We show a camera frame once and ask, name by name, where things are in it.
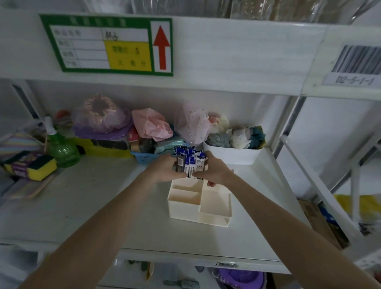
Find person's right hand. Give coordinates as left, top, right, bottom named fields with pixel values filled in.
left=192, top=150, right=236, bottom=188

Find person's left hand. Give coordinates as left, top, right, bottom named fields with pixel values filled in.
left=145, top=154, right=189, bottom=184

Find bundle of blue white packets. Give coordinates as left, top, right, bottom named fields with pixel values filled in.
left=173, top=146, right=208, bottom=179

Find person's left forearm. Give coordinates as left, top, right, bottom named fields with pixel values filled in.
left=18, top=173, right=155, bottom=289

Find person's right forearm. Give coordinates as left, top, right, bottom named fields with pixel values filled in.
left=228, top=174, right=381, bottom=289

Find white compartment desk organizer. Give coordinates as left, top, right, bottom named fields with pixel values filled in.
left=167, top=176, right=233, bottom=228

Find light teal folded cloth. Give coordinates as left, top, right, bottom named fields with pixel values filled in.
left=154, top=136, right=188, bottom=154

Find white plastic bin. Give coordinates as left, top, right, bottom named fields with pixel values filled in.
left=203, top=141, right=264, bottom=166

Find grey blue scrunchie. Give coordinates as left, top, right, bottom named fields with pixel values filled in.
left=206, top=133, right=233, bottom=148

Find blue plastic basket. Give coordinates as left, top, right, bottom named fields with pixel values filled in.
left=130, top=150, right=177, bottom=164

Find pink dotted mesh shower cap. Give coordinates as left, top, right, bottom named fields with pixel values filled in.
left=175, top=101, right=212, bottom=146

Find white fluffy scrunchie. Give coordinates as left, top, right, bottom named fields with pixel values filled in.
left=230, top=128, right=253, bottom=150

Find cream scrunchie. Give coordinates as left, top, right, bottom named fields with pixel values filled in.
left=208, top=115, right=231, bottom=134

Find pink plastic shower cap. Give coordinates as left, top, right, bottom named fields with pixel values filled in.
left=132, top=108, right=174, bottom=142

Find teal scrunchie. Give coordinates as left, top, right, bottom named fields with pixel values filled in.
left=249, top=126, right=266, bottom=150

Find yellow plastic basket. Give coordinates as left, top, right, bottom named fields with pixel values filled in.
left=74, top=138, right=133, bottom=158

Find pink purple frilled shower cap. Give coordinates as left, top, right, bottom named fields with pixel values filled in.
left=71, top=94, right=133, bottom=140

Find purple plastic basin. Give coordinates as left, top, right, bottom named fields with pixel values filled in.
left=215, top=268, right=266, bottom=289

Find green spray bottle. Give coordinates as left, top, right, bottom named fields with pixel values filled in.
left=43, top=116, right=81, bottom=168

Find white metal shelf rack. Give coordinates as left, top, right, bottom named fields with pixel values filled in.
left=0, top=7, right=381, bottom=289

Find brown cardboard box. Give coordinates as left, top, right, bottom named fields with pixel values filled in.
left=298, top=199, right=351, bottom=250

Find green framed shelf sign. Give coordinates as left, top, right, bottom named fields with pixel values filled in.
left=39, top=14, right=174, bottom=77

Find yellow green sponge pack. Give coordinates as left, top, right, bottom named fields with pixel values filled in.
left=3, top=151, right=58, bottom=181

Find striped pastel cloth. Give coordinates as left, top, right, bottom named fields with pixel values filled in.
left=0, top=131, right=44, bottom=163

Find yellow plastic bag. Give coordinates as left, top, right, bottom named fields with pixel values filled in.
left=334, top=194, right=381, bottom=224

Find white barcode label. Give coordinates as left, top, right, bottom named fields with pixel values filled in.
left=323, top=44, right=381, bottom=88

